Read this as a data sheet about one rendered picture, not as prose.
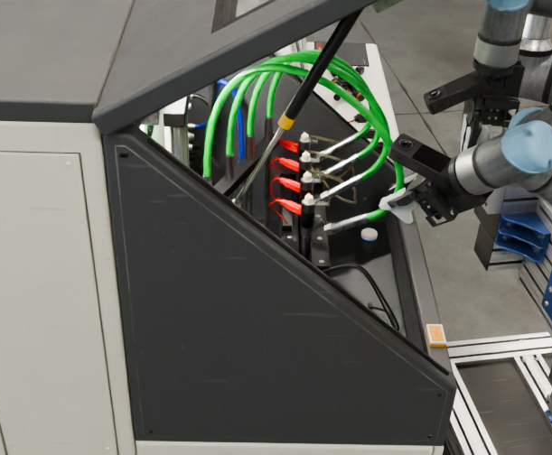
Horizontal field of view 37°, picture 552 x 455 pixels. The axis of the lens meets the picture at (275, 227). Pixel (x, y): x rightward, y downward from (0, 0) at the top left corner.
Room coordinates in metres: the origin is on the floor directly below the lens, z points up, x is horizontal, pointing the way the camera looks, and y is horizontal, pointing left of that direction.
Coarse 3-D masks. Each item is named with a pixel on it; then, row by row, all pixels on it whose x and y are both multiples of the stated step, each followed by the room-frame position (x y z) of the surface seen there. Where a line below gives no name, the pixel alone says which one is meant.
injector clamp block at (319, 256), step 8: (280, 176) 1.60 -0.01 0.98; (280, 184) 1.57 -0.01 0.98; (320, 184) 1.58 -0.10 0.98; (280, 192) 1.54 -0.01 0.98; (296, 192) 1.54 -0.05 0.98; (320, 192) 1.54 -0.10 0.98; (296, 200) 1.51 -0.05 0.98; (280, 208) 1.48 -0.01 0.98; (320, 208) 1.48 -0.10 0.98; (296, 216) 1.45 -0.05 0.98; (320, 216) 1.45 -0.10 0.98; (280, 224) 1.43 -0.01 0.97; (296, 224) 1.42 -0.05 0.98; (280, 232) 1.41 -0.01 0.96; (288, 232) 1.39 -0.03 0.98; (296, 232) 1.39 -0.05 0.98; (312, 232) 1.39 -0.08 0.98; (320, 232) 1.39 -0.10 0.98; (288, 240) 1.36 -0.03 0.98; (296, 240) 1.36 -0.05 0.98; (312, 240) 1.36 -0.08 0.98; (320, 240) 1.36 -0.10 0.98; (296, 248) 1.33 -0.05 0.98; (312, 248) 1.33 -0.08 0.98; (320, 248) 1.34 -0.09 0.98; (328, 248) 1.34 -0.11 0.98; (312, 256) 1.31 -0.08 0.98; (320, 256) 1.31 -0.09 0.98; (328, 256) 1.31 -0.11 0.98; (320, 264) 1.29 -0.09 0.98; (328, 264) 1.29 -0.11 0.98
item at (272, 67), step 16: (272, 64) 1.28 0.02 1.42; (240, 80) 1.29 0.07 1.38; (320, 80) 1.24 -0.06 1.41; (224, 96) 1.30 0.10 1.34; (352, 96) 1.23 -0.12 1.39; (368, 112) 1.21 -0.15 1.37; (208, 128) 1.32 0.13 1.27; (384, 128) 1.21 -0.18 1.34; (208, 144) 1.31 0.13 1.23; (208, 160) 1.32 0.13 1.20; (208, 176) 1.32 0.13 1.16; (400, 176) 1.18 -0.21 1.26
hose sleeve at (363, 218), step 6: (360, 216) 1.21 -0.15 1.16; (366, 216) 1.20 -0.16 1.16; (336, 222) 1.23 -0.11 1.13; (342, 222) 1.22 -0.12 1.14; (348, 222) 1.21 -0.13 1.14; (354, 222) 1.21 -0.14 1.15; (360, 222) 1.20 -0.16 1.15; (366, 222) 1.20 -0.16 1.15; (336, 228) 1.22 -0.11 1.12; (342, 228) 1.21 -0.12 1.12
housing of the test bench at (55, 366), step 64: (0, 0) 1.31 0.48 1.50; (64, 0) 1.32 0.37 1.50; (128, 0) 1.33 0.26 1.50; (0, 64) 1.07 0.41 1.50; (64, 64) 1.08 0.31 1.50; (0, 128) 0.97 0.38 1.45; (64, 128) 0.97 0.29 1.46; (0, 192) 0.97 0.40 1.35; (64, 192) 0.97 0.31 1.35; (0, 256) 0.97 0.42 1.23; (64, 256) 0.97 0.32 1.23; (0, 320) 0.97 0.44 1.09; (64, 320) 0.97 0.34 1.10; (0, 384) 0.97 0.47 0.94; (64, 384) 0.97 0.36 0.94; (128, 384) 0.98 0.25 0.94; (0, 448) 0.96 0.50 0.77; (64, 448) 0.97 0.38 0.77; (128, 448) 0.97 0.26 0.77
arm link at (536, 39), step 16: (528, 16) 1.73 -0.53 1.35; (528, 32) 1.72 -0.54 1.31; (544, 32) 1.72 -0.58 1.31; (528, 48) 1.70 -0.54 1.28; (544, 48) 1.71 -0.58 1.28; (528, 64) 1.70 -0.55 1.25; (544, 64) 1.70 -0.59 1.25; (528, 80) 1.69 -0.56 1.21; (544, 80) 1.68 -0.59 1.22; (528, 96) 1.70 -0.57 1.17
